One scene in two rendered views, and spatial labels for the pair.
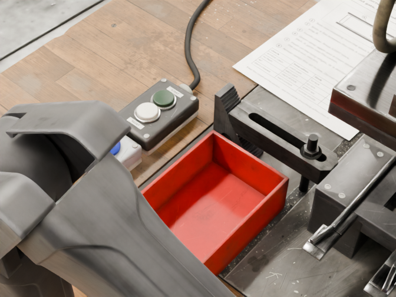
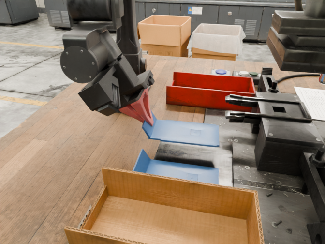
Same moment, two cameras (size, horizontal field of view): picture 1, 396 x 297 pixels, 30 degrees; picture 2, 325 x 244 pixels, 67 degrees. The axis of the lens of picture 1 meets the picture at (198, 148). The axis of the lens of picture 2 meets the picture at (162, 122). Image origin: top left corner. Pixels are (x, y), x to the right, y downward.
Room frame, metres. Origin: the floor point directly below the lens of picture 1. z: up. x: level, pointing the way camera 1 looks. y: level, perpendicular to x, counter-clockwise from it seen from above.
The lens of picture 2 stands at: (0.04, -0.53, 1.26)
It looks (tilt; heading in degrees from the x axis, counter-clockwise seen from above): 32 degrees down; 62
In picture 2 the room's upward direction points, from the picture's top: straight up
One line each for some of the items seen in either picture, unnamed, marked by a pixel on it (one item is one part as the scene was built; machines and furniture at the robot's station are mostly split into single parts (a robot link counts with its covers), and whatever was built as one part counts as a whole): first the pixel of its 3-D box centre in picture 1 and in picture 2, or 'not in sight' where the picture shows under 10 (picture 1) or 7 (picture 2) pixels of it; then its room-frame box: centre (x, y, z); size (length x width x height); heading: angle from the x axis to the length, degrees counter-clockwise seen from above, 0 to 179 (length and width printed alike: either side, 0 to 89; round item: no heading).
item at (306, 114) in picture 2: not in sight; (303, 114); (0.54, -0.26, 0.98); 0.07 x 0.01 x 0.03; 50
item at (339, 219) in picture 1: (363, 196); (271, 103); (0.51, -0.19, 0.98); 0.13 x 0.01 x 0.03; 140
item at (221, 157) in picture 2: not in sight; (192, 166); (0.27, -0.23, 0.91); 0.17 x 0.16 x 0.02; 50
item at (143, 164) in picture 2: not in sight; (177, 171); (0.22, -0.24, 0.93); 0.15 x 0.07 x 0.03; 141
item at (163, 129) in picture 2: not in sight; (181, 126); (0.28, -0.17, 0.97); 0.15 x 0.07 x 0.03; 143
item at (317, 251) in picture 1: (330, 233); (241, 99); (0.46, -0.15, 0.98); 0.07 x 0.02 x 0.01; 140
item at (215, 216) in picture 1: (182, 230); (210, 90); (0.50, 0.02, 0.93); 0.25 x 0.12 x 0.06; 140
